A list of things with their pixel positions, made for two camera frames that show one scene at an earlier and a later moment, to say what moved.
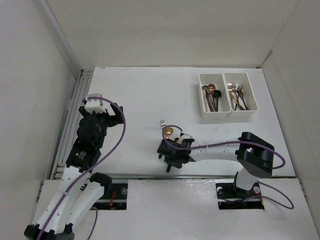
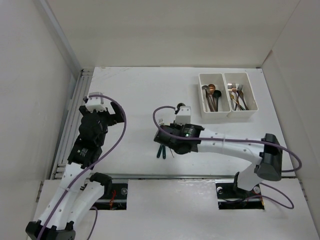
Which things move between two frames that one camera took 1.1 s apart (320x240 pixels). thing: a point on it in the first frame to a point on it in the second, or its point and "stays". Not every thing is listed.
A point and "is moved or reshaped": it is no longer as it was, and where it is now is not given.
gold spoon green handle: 168,168 is moved or reshaped
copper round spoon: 211,89 stays
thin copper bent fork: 233,86 stays
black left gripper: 113,119 stays
